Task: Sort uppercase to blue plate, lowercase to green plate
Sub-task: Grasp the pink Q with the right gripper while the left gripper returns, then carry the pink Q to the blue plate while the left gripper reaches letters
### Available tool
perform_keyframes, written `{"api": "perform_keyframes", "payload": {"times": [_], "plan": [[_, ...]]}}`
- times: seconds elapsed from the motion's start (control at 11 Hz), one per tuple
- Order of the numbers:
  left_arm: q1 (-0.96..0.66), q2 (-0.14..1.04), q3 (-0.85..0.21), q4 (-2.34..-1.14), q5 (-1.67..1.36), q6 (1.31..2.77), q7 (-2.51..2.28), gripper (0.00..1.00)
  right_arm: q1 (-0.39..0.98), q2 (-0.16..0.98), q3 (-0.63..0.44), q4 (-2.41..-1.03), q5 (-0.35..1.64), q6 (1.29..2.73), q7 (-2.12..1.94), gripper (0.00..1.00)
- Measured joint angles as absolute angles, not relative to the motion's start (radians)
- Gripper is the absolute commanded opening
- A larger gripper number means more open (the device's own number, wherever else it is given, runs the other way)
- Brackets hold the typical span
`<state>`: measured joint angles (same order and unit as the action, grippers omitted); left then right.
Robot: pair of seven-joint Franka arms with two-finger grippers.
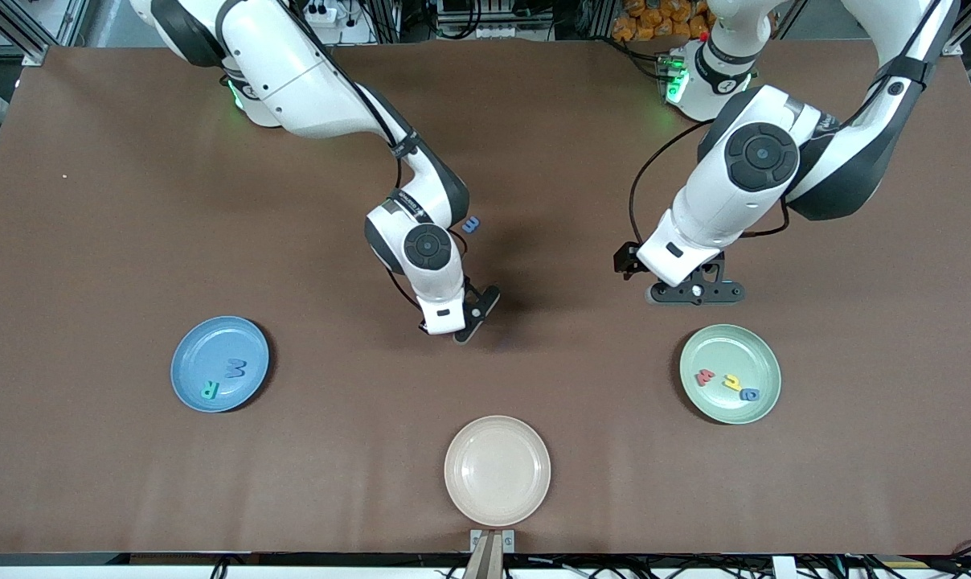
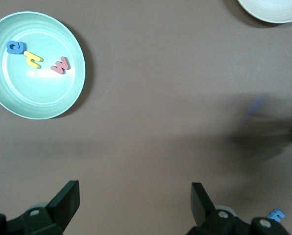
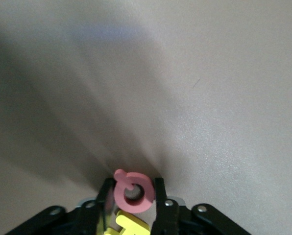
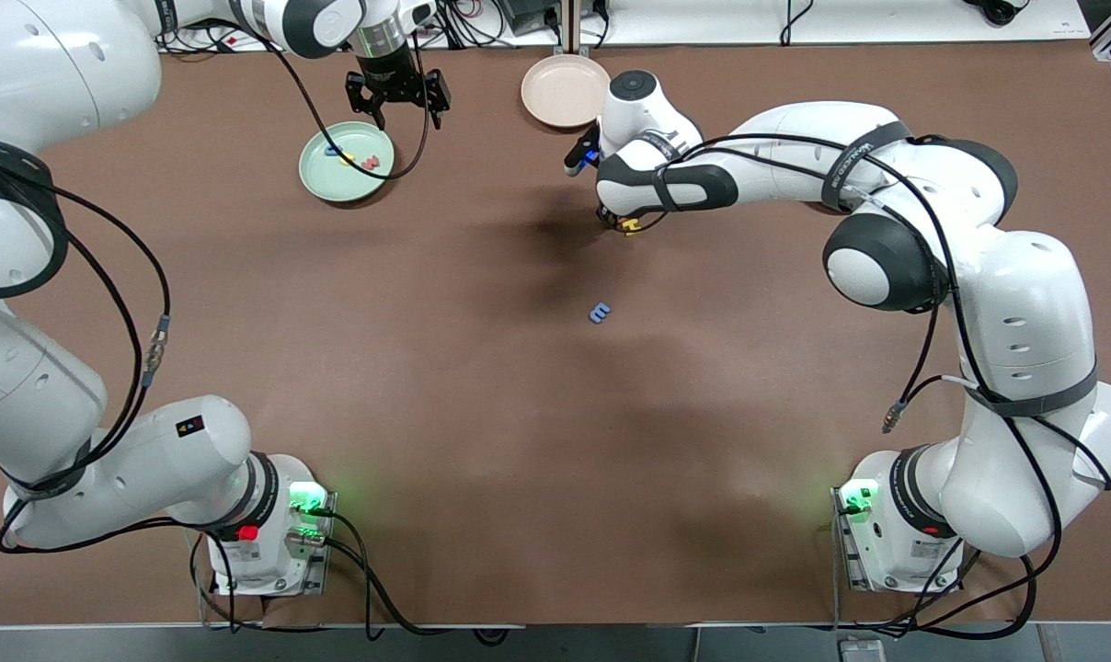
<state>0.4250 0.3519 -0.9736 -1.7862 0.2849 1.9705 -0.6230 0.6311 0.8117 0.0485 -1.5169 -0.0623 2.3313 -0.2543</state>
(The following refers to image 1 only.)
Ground green plate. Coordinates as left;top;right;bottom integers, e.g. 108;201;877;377
679;324;782;425

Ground beige plate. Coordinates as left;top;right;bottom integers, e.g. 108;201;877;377
444;415;551;528

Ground blue plate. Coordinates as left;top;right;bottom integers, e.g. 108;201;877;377
170;316;270;413

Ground bag of orange items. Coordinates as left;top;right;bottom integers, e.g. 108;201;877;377
612;0;715;43

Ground metal equipment shelf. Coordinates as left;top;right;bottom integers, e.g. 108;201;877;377
436;0;555;39

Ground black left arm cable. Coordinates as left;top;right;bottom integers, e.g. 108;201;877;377
629;0;948;246

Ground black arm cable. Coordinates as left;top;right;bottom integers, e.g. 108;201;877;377
289;0;470;314
629;0;948;246

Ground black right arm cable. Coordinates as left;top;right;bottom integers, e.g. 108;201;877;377
289;0;470;314

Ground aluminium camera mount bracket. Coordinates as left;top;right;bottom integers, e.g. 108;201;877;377
469;529;515;579

